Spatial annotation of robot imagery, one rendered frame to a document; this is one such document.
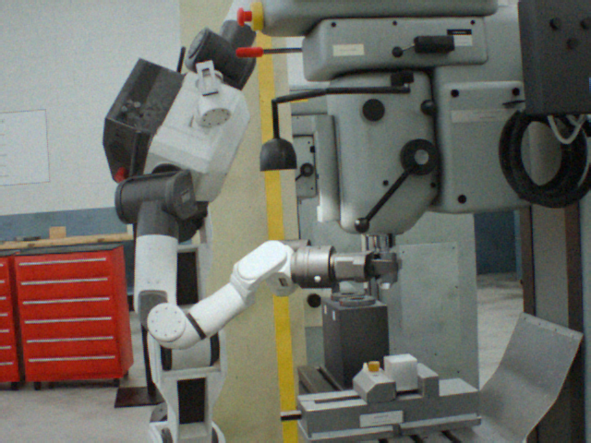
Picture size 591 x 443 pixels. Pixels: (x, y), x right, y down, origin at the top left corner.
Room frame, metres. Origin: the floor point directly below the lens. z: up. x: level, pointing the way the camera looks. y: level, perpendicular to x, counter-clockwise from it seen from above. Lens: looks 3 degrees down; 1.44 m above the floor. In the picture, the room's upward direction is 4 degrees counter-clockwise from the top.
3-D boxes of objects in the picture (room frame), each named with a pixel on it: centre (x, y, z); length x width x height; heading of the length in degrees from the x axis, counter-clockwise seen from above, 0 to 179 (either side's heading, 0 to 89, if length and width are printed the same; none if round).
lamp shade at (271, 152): (1.69, 0.04, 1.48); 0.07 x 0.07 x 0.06
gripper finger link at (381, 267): (1.75, -0.16, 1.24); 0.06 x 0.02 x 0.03; 74
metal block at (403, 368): (1.70, -0.18, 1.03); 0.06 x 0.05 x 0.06; 9
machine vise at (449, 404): (1.70, -0.15, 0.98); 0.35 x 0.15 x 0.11; 99
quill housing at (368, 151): (1.78, -0.17, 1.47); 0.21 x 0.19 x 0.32; 9
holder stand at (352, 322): (2.19, -0.12, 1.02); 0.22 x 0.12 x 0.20; 10
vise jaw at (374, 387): (1.69, -0.12, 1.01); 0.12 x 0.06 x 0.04; 9
